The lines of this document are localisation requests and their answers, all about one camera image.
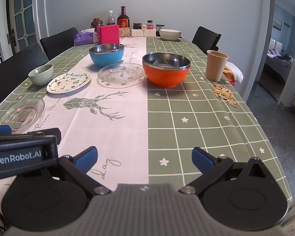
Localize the pile of seeds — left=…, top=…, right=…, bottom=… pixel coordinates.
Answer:
left=213, top=82, right=237, bottom=108

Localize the purple tissue pack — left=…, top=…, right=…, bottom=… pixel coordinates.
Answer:
left=74, top=31, right=99, bottom=46

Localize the white fruit-painted plate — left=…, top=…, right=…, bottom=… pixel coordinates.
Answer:
left=46, top=71, right=91, bottom=94

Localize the brown figurine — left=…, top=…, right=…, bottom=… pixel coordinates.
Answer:
left=90, top=18, right=104, bottom=29

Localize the brown liquor bottle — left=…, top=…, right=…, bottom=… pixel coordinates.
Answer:
left=117, top=6, right=130, bottom=29

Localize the glass-paned door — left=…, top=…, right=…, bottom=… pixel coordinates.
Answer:
left=5, top=0, right=37, bottom=52

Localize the pink box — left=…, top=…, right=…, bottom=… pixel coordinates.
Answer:
left=97, top=25, right=120, bottom=45

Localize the white crumpled bag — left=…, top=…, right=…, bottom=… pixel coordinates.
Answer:
left=223, top=61, right=244, bottom=83

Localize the small clear glass plate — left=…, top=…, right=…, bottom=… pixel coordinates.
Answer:
left=0, top=98, right=45, bottom=131

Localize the beige cup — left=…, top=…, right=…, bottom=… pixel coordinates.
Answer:
left=206, top=50, right=229, bottom=82

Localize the orange steel bowl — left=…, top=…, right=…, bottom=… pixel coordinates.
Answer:
left=142, top=52, right=191, bottom=88

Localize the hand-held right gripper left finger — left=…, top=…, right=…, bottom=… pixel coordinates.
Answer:
left=57, top=146, right=112, bottom=195

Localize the black chair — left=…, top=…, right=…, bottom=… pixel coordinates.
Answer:
left=0, top=42, right=50, bottom=109
left=192, top=26, right=222, bottom=52
left=40, top=28, right=79, bottom=61

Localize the small green ceramic bowl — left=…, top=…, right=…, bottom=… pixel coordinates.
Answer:
left=28, top=64, right=54, bottom=86

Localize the bed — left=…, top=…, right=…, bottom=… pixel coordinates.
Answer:
left=264, top=48, right=294, bottom=84

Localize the large clear glass plate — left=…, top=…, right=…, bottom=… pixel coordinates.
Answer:
left=97, top=63, right=146, bottom=88

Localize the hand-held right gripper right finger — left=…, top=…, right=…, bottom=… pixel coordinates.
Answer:
left=178, top=147, right=268, bottom=195

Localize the white rectangular holder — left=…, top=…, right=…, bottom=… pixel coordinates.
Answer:
left=131, top=29, right=158, bottom=37

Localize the wide cream ceramic bowl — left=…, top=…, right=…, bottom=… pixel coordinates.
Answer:
left=159, top=29, right=182, bottom=41

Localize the blue steel bowl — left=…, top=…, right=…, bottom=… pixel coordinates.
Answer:
left=89, top=43, right=125, bottom=67

